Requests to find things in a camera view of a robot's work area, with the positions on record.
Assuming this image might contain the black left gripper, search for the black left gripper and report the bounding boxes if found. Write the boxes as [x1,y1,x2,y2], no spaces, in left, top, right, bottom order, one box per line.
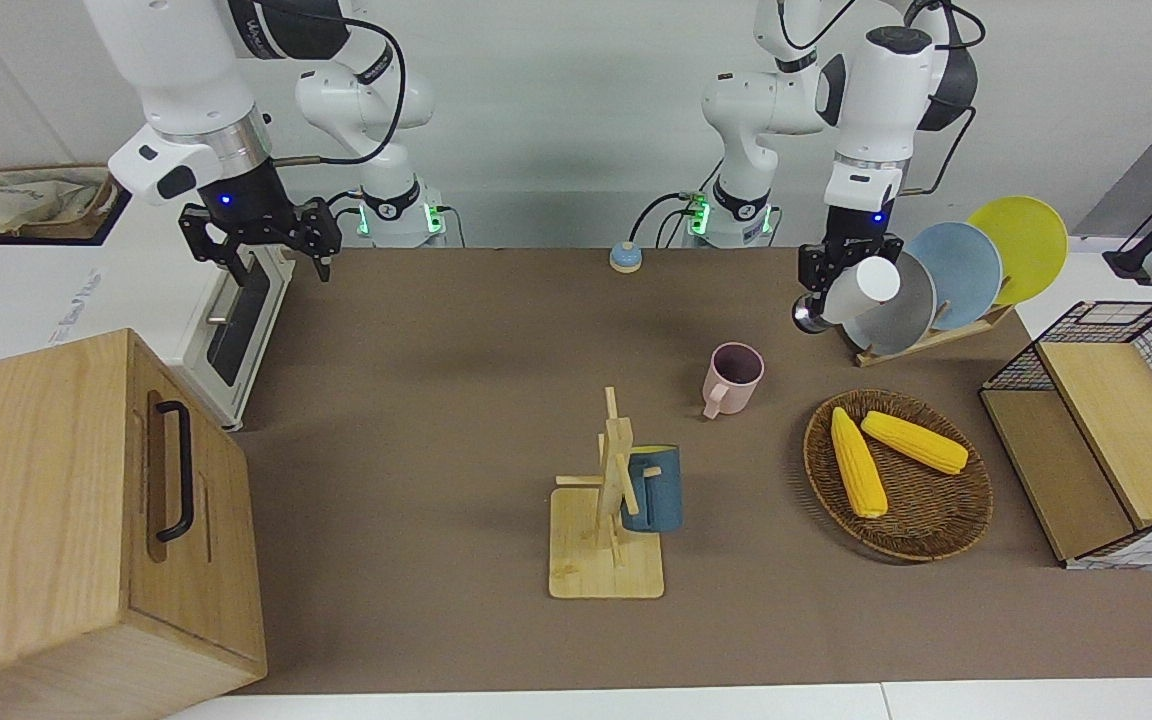
[799,206,906,302]

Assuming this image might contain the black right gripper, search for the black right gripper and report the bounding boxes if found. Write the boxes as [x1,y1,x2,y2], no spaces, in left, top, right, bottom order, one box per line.
[181,158,343,288]

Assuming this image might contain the pink ceramic mug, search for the pink ceramic mug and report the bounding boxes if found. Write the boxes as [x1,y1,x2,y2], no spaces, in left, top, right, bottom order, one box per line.
[702,342,766,420]

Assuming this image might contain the grey plate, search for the grey plate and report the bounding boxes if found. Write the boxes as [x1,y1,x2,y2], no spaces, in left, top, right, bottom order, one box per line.
[841,250,937,356]

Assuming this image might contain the light blue plate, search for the light blue plate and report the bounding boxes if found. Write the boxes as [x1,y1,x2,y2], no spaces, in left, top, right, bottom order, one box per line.
[904,222,1004,331]

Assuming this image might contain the wooden plate rack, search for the wooden plate rack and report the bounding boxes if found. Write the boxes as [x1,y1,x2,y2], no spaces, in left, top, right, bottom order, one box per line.
[826,298,1017,368]

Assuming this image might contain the brown cardboard tray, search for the brown cardboard tray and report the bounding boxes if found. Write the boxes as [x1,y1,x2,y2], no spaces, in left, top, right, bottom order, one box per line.
[0,163,129,243]

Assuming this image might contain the yellow plate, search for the yellow plate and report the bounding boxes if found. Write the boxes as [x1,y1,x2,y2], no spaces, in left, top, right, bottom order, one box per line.
[966,196,1069,306]

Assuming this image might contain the white toaster oven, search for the white toaster oven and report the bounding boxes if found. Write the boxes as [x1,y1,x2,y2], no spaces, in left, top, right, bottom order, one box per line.
[0,187,295,431]

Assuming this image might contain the yellow corn cob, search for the yellow corn cob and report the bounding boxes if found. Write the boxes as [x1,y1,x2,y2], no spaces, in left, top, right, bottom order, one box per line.
[830,406,889,519]
[860,410,969,475]

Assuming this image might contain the tray with paper bag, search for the tray with paper bag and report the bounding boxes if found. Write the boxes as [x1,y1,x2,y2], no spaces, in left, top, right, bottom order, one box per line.
[0,168,122,239]

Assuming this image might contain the brown table mat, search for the brown table mat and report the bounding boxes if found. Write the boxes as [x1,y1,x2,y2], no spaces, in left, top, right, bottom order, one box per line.
[231,247,1152,696]

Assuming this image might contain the brown wicker basket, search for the brown wicker basket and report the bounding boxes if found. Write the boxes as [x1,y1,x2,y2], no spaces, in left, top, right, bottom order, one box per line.
[803,389,994,563]

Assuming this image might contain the dark blue ceramic mug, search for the dark blue ceramic mug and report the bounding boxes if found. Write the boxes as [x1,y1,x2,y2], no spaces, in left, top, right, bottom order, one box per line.
[622,447,683,536]

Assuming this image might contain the light wooden cabinet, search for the light wooden cabinet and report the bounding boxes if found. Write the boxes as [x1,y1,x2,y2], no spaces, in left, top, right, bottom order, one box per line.
[0,329,268,720]

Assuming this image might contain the wooden mug rack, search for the wooden mug rack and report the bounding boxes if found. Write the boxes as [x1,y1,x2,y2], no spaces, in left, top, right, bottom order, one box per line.
[548,387,665,600]

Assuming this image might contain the toaster oven door handle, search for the toaster oven door handle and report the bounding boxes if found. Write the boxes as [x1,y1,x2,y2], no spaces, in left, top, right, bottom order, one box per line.
[206,270,249,326]

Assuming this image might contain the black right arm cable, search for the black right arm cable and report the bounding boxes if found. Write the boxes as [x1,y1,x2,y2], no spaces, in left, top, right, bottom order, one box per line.
[271,0,407,166]

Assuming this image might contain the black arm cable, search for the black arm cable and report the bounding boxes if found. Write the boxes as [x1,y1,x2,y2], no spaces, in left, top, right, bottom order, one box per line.
[781,0,984,196]
[271,0,407,166]

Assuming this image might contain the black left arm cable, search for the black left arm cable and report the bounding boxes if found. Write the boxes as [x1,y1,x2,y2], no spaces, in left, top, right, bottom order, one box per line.
[781,0,984,196]

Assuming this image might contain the black base cable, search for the black base cable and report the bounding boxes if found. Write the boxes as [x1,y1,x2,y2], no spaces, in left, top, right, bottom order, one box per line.
[630,190,702,247]

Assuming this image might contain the black cabinet handle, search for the black cabinet handle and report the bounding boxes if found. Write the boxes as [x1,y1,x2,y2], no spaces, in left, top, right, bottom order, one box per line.
[155,400,195,543]

